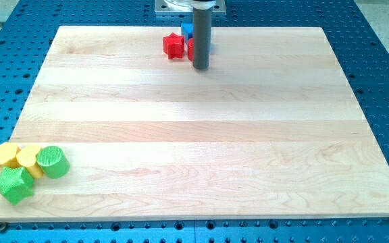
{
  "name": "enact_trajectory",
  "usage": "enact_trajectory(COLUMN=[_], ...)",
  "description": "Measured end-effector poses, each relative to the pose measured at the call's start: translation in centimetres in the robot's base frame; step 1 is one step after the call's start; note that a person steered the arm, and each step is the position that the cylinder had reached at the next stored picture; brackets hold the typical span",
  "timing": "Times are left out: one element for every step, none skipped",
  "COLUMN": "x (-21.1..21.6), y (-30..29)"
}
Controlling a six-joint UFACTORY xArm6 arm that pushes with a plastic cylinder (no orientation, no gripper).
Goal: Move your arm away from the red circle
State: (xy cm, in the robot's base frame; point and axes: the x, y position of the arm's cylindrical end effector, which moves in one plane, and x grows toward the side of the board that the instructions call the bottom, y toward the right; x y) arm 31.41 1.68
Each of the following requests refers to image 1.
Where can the green star block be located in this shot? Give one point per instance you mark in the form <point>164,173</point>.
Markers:
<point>16,184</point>

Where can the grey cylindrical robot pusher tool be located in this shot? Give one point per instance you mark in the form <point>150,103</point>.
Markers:
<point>201,20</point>

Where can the light wooden board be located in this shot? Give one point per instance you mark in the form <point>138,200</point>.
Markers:
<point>272,130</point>

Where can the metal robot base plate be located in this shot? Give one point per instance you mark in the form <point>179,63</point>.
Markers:
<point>177,7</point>

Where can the red cylinder block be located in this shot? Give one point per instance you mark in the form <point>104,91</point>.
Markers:
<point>190,49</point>

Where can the blue cube block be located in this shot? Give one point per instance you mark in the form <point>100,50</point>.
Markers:
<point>186,31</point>

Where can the yellow hexagon block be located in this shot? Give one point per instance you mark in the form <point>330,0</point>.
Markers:
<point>8,153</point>

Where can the green cylinder block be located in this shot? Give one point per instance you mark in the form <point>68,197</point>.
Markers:
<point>53,162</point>

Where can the red star block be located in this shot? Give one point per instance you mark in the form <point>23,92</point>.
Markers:
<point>173,46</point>

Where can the yellow heart block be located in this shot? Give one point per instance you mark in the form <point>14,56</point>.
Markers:
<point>27,158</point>

